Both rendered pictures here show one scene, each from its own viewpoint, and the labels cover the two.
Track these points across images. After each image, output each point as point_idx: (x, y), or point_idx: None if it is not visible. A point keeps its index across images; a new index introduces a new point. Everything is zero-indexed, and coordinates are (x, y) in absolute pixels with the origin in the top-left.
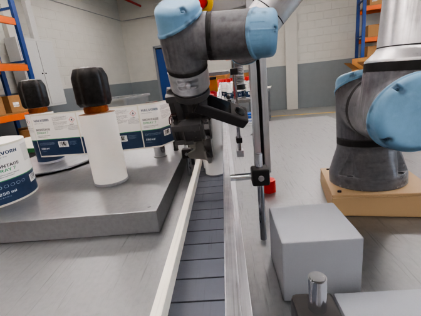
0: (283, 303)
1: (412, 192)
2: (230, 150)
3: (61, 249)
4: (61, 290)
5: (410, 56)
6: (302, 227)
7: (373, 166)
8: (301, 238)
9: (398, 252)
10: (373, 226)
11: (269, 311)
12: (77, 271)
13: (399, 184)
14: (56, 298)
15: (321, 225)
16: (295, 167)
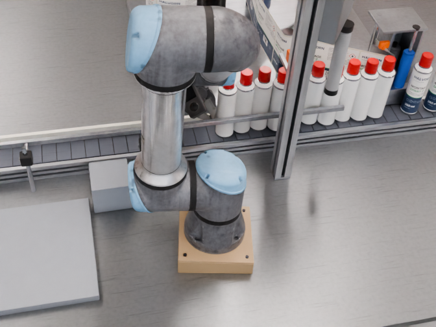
0: (90, 185)
1: (180, 246)
2: (303, 134)
3: (132, 85)
4: (97, 102)
5: (136, 157)
6: (101, 170)
7: (188, 215)
8: (91, 169)
9: (133, 238)
10: (164, 235)
11: (85, 180)
12: (111, 102)
13: (189, 240)
14: (92, 104)
15: (103, 177)
16: (291, 200)
